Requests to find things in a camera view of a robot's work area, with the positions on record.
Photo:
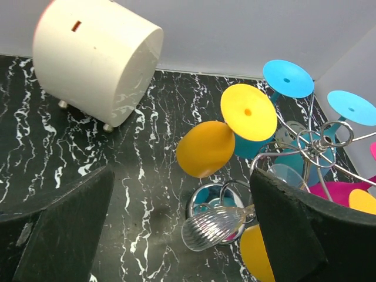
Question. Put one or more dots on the magenta plastic wine glass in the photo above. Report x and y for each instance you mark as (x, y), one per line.
(353, 195)

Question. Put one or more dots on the white cylindrical container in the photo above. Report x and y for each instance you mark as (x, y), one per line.
(96, 56)

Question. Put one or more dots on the chrome wine glass rack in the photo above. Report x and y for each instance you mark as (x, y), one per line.
(291, 177)

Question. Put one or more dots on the orange wine glass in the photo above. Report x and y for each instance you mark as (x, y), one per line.
(208, 146)
(253, 251)

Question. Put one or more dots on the clear wine glass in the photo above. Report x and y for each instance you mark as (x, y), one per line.
(215, 215)

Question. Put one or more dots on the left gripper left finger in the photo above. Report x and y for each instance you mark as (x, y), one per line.
(55, 236)

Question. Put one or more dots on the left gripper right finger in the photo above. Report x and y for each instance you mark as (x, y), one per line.
(308, 238)

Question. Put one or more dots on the blue plastic wine glass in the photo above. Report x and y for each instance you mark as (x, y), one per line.
(256, 116)

